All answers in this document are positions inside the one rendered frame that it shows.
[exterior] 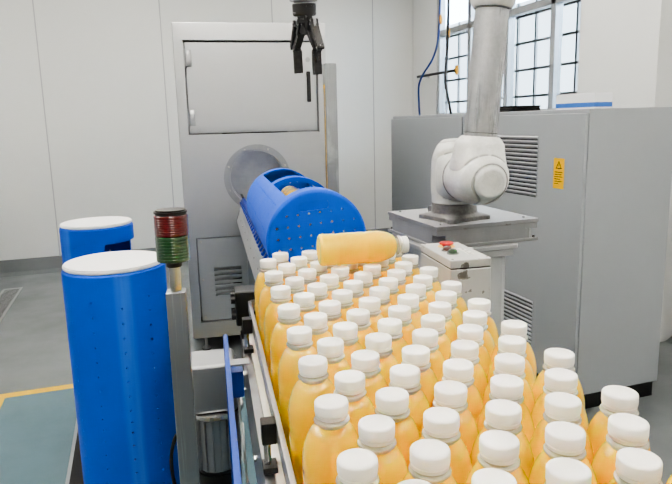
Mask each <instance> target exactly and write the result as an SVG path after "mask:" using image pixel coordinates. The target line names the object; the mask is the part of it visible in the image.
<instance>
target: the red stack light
mask: <svg viewBox="0 0 672 484"><path fill-rule="evenodd" d="M153 221H154V230H155V231H154V232H155V233H154V234H155V236H156V237H161V238H172V237H180V236H185V235H188V234H189V226H188V225H189V224H188V214H187V213H186V214H184V215H179V216H168V217H160V216H155V215H154V216H153Z"/></svg>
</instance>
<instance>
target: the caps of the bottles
mask: <svg viewBox="0 0 672 484"><path fill-rule="evenodd" d="M405 277H406V271H405V270H403V269H390V270H388V271H387V277H383V278H380V279H379V286H375V287H371V288H370V289H369V296H370V297H362V298H360V299H359V308H355V309H350V310H348V311H347V322H338V323H335V324H334V325H333V336H334V337H325V338H321V339H319V340H318V341H317V351H318V355H307V356H304V357H301V358H300V359H299V361H298V366H299V373H300V375H301V376H303V377H306V378H318V377H322V376H324V375H325V374H326V373H327V369H328V363H327V358H333V357H338V356H341V355H342V354H343V350H344V341H343V340H352V339H355V338H356V337H357V334H358V326H357V325H365V324H368V323H369V320H370V312H376V311H379V310H380V306H381V304H380V301H382V300H387V299H389V297H390V290H395V289H397V288H398V281H403V280H405ZM437 277H438V268H437V267H432V266H425V267H421V268H420V274H419V275H415V276H413V283H412V284H408V285H406V293H405V294H400V295H398V297H397V303H398V305H393V306H390V307H389V308H388V316H389V318H382V319H380V320H378V322H377V326H378V332H376V333H370V334H368V335H366V337H365V345H366V349H367V350H358V351H355V352H353V353H352V354H351V364H352V368H353V369H354V370H343V371H339V372H337V373H336V374H335V376H334V386H335V390H336V392H338V393H340V394H343V395H357V394H360V393H362V392H363V391H364V390H365V375H364V373H363V372H372V371H375V370H377V369H378V368H379V364H380V356H379V353H382V352H387V351H389V350H391V346H392V337H391V336H395V335H399V334H401V332H402V321H407V320H410V319H411V309H412V308H417V307H418V306H419V297H424V296H425V295H426V287H430V286H432V278H437ZM372 279H373V274H372V272H368V271H359V272H355V273H354V280H347V281H344V283H343V286H344V289H338V290H334V291H332V300H324V301H321V302H319V312H310V313H307V314H305V315H304V325H305V326H293V327H290V328H288V329H287V340H288V343H290V344H293V345H303V344H307V343H310V342H311V341H312V329H322V328H325V327H326V326H327V316H333V315H338V314H340V311H341V304H346V303H350V302H352V298H353V293H360V292H362V291H363V284H367V283H371V282H372ZM338 283H339V276H338V275H337V274H323V275H321V276H320V282H316V283H310V284H308V286H307V291H308V292H300V293H296V294H294V296H293V301H294V303H286V304H281V305H279V306H278V317H279V318H281V319H295V318H298V317H299V316H300V307H309V306H312V305H314V301H315V297H314V296H323V295H326V294H327V286H328V287H329V286H336V285H338ZM303 287H304V278H303V277H300V276H291V277H287V278H286V279H285V285H277V286H273V287H271V289H270V293H271V298H273V299H286V298H289V297H290V294H291V289H300V288H303ZM441 289H442V290H441V291H437V292H436V293H435V300H436V301H435V302H431V303H429V305H428V311H429V314H425V315H423V316H421V328H419V329H415V330H413V332H412V342H413V345H407V346H405V347H403V348H402V361H403V363H404V364H398V365H394V366H392V367H391V368H390V382H391V385H393V386H394V387H385V388H381V389H379V390H378V391H377V392H376V394H375V404H376V409H377V410H378V411H379V412H380V413H383V414H386V415H399V414H403V413H405V412H406V411H407V410H408V405H409V394H408V392H407V391H406V390H404V389H410V388H415V387H417V386H418V385H419V384H420V369H419V368H418V367H420V366H425V365H427V364H429V360H430V349H429V348H431V347H435V346H437V344H438V331H442V330H444V329H445V317H449V316H450V315H451V305H454V304H456V301H457V294H459V293H461V290H462V284H461V282H458V281H443V282H442V283H441ZM490 309H491V302H490V300H488V299H484V298H472V299H469V300H468V311H465V312H463V324H462V325H459V326H458V327H457V336H458V340H456V341H453V342H452V343H451V356H452V358H453V359H448V360H446V361H444V363H443V374H444V378H445V379H447V380H445V381H440V382H438V383H436V384H435V386H434V398H435V402H436V403H437V404H438V405H440V406H443V407H432V408H429V409H427V410H425V412H424V413H423V426H424V431H425V432H426V433H427V434H428V435H430V436H432V437H436V438H451V437H454V436H456V435H457V434H458V432H459V427H460V416H459V414H458V412H457V411H455V410H453V409H451V408H457V407H461V406H463V405H465V404H466V401H467V387H466V385H465V384H463V383H461V382H468V381H470V380H472V378H473V374H474V365H473V363H472V362H471V361H473V360H476V359H477V358H478V354H479V345H478V342H481V341H482V340H483V327H484V326H486V325H487V313H489V312H490ZM501 334H502V335H503V336H501V337H499V338H498V350H499V352H500V353H501V354H498V355H496V356H495V358H494V366H495V371H496V372H497V373H498V375H494V376H493V377H491V380H490V390H491V394H492V396H494V397H495V398H498V399H495V400H491V401H489V402H487V403H486V406H485V417H486V422H487V424H489V425H490V426H492V427H494V428H497V429H502V430H512V429H516V428H518V427H519V426H520V424H521V420H522V408H521V406H520V405H519V404H517V403H516V402H513V400H518V399H520V398H522V395H523V389H524V382H523V380H522V379H521V378H519V377H517V376H520V375H522V374H523V373H524V369H525V359H524V357H522V356H520V355H523V354H525V351H526V340H525V339H524V337H526V335H527V323H525V322H523V321H520V320H505V321H502V323H501ZM574 363H575V354H574V353H573V352H572V351H570V350H567V349H563V348H549V349H546V350H545V351H544V364H545V366H546V367H548V368H550V369H548V370H546V371H545V373H544V383H545V388H546V389H548V390H549V391H552V392H553V393H549V394H547V395H546V396H545V403H544V408H545V413H546V415H547V416H548V417H550V418H552V419H554V420H558V421H556V422H551V423H549V424H547V426H546V427H545V443H546V446H547V448H548V449H549V450H551V451H553V452H555V453H557V454H560V455H565V456H576V455H580V454H582V453H583V452H584V449H585V446H586V432H585V430H584V429H583V428H582V427H580V426H578V425H576V424H573V423H570V422H572V421H576V420H578V419H579V418H580V414H581V407H582V402H581V400H580V399H579V398H578V397H577V396H575V395H572V394H570V393H574V392H575V391H576V390H577V386H578V376H577V374H576V373H575V372H573V371H571V369H573V367H574ZM340 394H324V395H321V396H319V397H317V398H316V399H315V401H314V412H315V416H316V418H317V419H318V420H319V421H322V422H326V423H336V422H340V421H343V420H344V419H346V418H347V416H348V399H347V398H346V397H345V396H343V395H340ZM601 401H602V406H603V407H604V408H605V409H607V410H609V411H612V412H615V413H616V414H612V415H611V416H610V417H609V418H608V435H609V437H610V438H611V439H612V440H613V441H615V442H617V443H620V444H623V445H626V446H643V445H645V444H646V443H647V442H648V438H649V430H650V426H649V423H648V422H647V421H646V420H645V419H643V418H641V417H639V416H636V415H633V414H631V413H635V412H636V411H637V408H638V405H639V395H638V393H637V392H636V391H635V390H633V389H631V388H628V387H624V386H618V385H610V386H605V387H604V388H603V389H602V393H601ZM447 407H448V408H447ZM502 430H489V431H485V432H483V433H482V434H481V435H480V437H479V451H480V456H481V458H482V459H483V460H484V461H486V462H488V463H490V464H493V465H499V466H508V465H512V464H514V463H516V462H517V461H518V457H519V453H520V441H519V439H518V438H517V437H516V436H515V435H514V434H512V433H510V432H507V431H502ZM358 435H359V440H360V442H361V443H363V444H364V445H367V446H370V447H384V446H387V445H390V444H391V443H392V442H393V441H394V436H395V422H394V421H393V419H392V418H390V417H388V416H385V415H379V414H373V415H367V416H365V417H363V418H361V419H360V420H359V422H358ZM410 463H411V467H412V469H413V470H414V471H415V472H417V473H419V474H421V475H425V476H439V475H442V474H444V473H446V472H447V471H448V470H449V465H450V448H449V447H448V445H447V444H445V443H444V442H442V441H439V440H435V439H421V440H418V441H415V442H414V443H412V445H411V447H410ZM615 466H616V473H617V475H618V476H619V477H620V478H621V479H622V480H624V481H626V482H628V483H630V484H659V483H660V481H661V477H662V471H663V463H662V460H661V459H660V458H659V457H658V456H657V455H656V454H654V453H652V452H650V451H647V450H644V449H640V448H633V447H628V448H622V449H620V450H619V451H618V452H617V454H616V463H615ZM337 473H338V478H339V480H340V481H341V482H342V483H343V484H372V483H373V482H374V481H375V480H376V479H377V473H378V459H377V456H376V455H375V454H374V453H373V452H372V451H370V450H367V449H362V448H353V449H348V450H345V451H343V452H341V453H340V454H339V455H338V457H337ZM545 479H546V484H591V481H592V472H591V470H590V468H589V467H588V466H587V465H585V464H584V463H582V462H580V461H578V460H575V459H571V458H564V457H560V458H554V459H551V460H549V461H548V462H547V464H546V470H545ZM471 484H517V482H516V479H515V478H514V477H513V476H512V475H511V474H510V473H508V472H506V471H504V470H501V469H496V468H484V469H480V470H478V471H476V472H475V473H474V474H473V475H472V478H471Z"/></svg>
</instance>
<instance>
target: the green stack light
mask: <svg viewBox="0 0 672 484"><path fill-rule="evenodd" d="M189 240H190V239H189V234H188V235H185V236H180V237H172V238H161V237H156V236H155V246H156V259H157V262H158V263H163V264H174V263H182V262H186V261H188V260H190V259H191V254H190V241H189Z"/></svg>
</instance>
